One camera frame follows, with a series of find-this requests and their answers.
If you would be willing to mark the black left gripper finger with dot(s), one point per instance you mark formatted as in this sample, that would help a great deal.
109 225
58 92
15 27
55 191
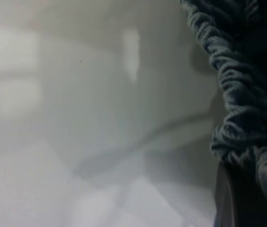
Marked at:
223 201

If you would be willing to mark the blue denim jeans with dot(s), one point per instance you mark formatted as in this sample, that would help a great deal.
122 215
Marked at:
242 82

